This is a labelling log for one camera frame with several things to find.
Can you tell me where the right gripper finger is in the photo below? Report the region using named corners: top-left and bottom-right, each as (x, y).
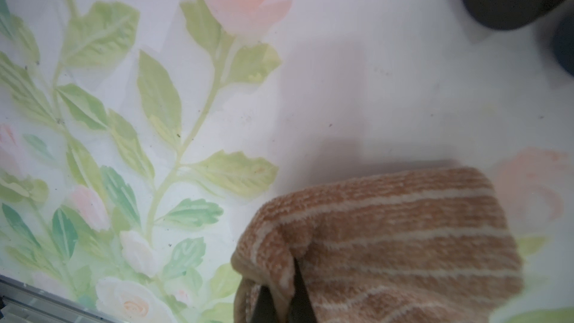
top-left (250, 257), bottom-right (318, 323)

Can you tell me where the teal cap toothpaste tube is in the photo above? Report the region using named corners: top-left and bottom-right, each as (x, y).
top-left (551, 13), bottom-right (574, 76)

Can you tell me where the aluminium front rail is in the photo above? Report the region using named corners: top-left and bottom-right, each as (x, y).
top-left (1, 275), bottom-right (120, 323)

